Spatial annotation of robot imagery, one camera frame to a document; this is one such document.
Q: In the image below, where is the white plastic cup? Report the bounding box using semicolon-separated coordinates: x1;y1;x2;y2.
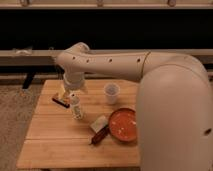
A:
104;83;120;105

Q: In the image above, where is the orange plate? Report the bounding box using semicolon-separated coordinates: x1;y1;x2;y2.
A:
108;108;137;142

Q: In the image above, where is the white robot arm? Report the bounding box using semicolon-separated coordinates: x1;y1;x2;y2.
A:
56;42;213;171

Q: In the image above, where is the wooden board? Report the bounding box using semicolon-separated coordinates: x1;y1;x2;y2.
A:
17;79;139;169

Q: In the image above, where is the black and brown brush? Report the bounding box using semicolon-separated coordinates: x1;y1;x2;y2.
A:
52;93;70;108

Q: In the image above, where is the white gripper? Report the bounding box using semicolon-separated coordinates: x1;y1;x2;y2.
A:
63;72;85;92

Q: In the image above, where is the grey metal rail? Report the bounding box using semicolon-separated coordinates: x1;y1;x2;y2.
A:
0;49;213;66

